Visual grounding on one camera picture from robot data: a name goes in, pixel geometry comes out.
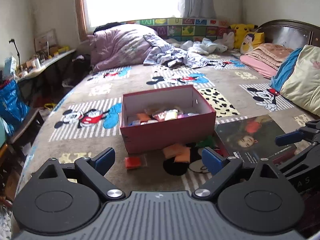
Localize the cartoon mouse printed blanket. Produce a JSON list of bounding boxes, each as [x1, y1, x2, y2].
[[22, 57, 320, 195]]

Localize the green packet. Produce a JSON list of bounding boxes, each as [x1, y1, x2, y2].
[[196, 135, 216, 149]]

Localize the red packet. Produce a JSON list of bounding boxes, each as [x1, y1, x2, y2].
[[124, 155, 148, 170]]

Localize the crumpled patterned cloth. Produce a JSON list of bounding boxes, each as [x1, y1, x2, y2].
[[144, 34, 213, 68]]

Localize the white side table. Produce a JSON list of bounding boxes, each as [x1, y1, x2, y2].
[[15, 49, 77, 82]]

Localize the dark clothes pile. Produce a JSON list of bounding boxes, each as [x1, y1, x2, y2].
[[62, 54, 92, 88]]

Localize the framed picture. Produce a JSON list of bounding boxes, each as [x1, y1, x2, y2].
[[34, 29, 57, 52]]

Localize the cream pillow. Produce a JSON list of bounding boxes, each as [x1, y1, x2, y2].
[[280, 44, 320, 117]]

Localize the blue plastic bag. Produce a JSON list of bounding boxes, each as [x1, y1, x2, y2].
[[0, 80, 30, 133]]

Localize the dark wooden headboard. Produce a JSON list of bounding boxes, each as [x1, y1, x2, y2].
[[257, 19, 320, 53]]

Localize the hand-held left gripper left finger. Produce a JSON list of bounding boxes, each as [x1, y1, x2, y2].
[[32, 147, 125, 202]]

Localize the black cloth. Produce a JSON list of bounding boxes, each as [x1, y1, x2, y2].
[[94, 22, 123, 32]]

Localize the white rabbit plush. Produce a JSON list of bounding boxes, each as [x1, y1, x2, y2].
[[221, 31, 236, 49]]

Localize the window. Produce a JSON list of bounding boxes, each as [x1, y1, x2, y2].
[[74, 0, 187, 35]]

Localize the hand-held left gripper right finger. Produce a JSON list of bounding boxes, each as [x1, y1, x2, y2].
[[192, 147, 290, 202]]

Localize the yellow plush toy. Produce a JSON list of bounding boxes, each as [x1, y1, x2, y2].
[[229, 24, 258, 49]]

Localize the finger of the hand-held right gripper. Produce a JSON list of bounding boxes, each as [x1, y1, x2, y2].
[[275, 120, 320, 147], [277, 142, 320, 178]]

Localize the folded brown pink blanket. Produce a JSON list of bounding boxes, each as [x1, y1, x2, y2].
[[246, 43, 294, 70]]

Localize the blue pillow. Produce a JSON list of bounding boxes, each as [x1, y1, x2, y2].
[[270, 47, 303, 93]]

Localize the orange packet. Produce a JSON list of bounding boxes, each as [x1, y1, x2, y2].
[[163, 144, 190, 159], [174, 152, 194, 163]]

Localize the red cardboard shoe box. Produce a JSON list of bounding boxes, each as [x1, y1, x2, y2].
[[120, 84, 217, 155]]

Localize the yellow boxes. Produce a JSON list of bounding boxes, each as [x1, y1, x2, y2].
[[49, 45, 69, 56]]

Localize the yellow character cushion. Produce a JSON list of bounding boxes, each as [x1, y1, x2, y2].
[[240, 32, 265, 54]]

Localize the purple quilt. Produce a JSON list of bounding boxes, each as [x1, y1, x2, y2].
[[89, 24, 165, 72]]

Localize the colourful foam alphabet mat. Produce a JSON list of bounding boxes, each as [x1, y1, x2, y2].
[[125, 17, 232, 43]]

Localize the dark wooden stool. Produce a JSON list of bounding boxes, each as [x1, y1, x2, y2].
[[7, 107, 44, 155]]

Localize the pile of colourful packets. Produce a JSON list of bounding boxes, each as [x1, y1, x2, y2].
[[127, 108, 200, 127]]

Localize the crumpled white clothes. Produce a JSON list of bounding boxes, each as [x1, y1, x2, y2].
[[181, 37, 228, 54]]

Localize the portrait printed box lid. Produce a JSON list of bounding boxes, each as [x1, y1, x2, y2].
[[214, 114, 298, 168]]

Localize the folded pink sheet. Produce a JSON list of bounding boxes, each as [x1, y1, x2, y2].
[[239, 54, 278, 79]]

